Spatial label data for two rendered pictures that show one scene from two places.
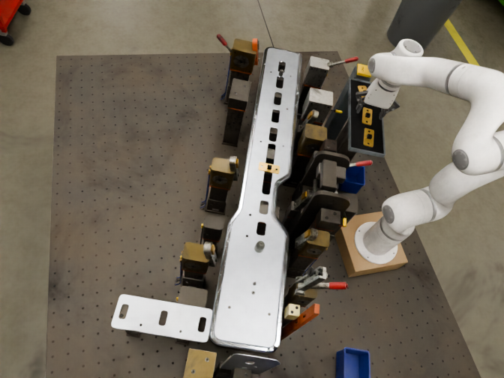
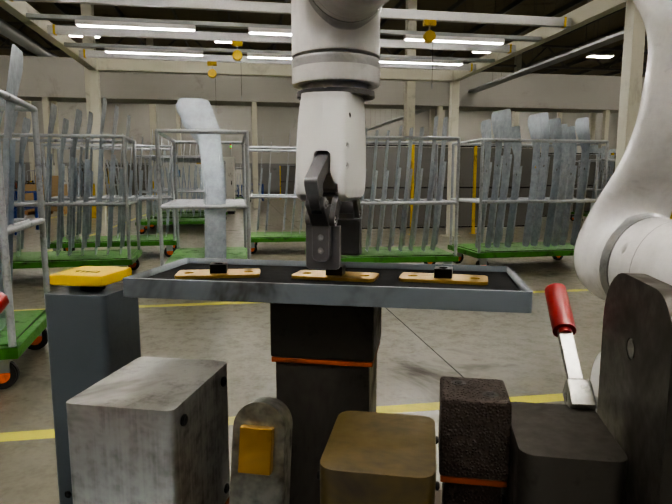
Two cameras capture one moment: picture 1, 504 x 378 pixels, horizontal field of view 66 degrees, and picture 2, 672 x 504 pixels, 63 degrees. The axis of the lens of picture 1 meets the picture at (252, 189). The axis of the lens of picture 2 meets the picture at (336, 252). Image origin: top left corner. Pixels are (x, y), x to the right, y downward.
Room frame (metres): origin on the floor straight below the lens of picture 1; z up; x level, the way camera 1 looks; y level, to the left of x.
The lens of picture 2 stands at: (0.97, 0.18, 1.26)
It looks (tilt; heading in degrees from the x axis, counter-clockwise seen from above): 8 degrees down; 288
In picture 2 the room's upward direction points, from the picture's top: straight up
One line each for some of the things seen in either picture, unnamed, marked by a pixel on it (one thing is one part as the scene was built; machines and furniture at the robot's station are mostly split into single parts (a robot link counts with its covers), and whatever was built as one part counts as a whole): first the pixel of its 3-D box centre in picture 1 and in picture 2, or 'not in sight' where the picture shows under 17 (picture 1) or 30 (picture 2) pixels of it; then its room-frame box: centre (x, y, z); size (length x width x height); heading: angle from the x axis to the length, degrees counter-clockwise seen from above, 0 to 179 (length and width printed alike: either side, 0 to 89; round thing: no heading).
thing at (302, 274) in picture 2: (367, 115); (335, 271); (1.14, -0.34, 1.17); 0.08 x 0.04 x 0.01; 4
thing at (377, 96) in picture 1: (382, 92); (335, 142); (1.14, -0.34, 1.29); 0.10 x 0.07 x 0.11; 94
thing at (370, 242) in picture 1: (384, 235); not in sight; (0.82, -0.58, 0.88); 0.19 x 0.19 x 0.18
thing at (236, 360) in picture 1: (248, 364); not in sight; (0.15, -0.13, 1.17); 0.12 x 0.01 x 0.34; 98
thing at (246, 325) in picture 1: (267, 163); not in sight; (0.89, -0.03, 1.00); 1.38 x 0.22 x 0.02; 8
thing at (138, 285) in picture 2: (365, 115); (328, 280); (1.15, -0.34, 1.16); 0.37 x 0.14 x 0.02; 8
